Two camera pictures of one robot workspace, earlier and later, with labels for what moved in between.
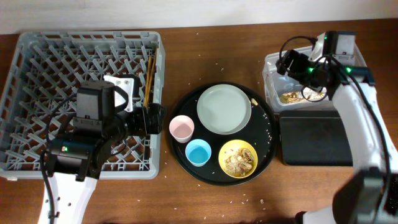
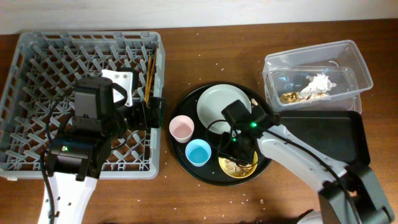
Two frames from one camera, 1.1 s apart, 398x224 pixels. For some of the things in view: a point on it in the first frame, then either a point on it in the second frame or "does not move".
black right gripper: x=296 y=73 to x=244 y=159
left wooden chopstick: x=148 y=81 does not move
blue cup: x=198 y=152 does not move
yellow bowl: x=237 y=158 does not move
